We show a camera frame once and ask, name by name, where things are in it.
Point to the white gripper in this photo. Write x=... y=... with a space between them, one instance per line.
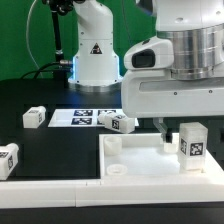
x=152 y=93

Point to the white square tabletop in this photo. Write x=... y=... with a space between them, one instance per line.
x=145 y=156

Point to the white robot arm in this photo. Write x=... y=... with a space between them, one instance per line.
x=178 y=71

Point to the white marker sheet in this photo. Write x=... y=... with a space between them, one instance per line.
x=79 y=117

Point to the white L-shaped fence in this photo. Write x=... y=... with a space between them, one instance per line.
x=207 y=186

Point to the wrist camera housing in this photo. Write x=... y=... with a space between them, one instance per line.
x=153 y=53

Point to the black camera pole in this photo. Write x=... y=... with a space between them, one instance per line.
x=58 y=7

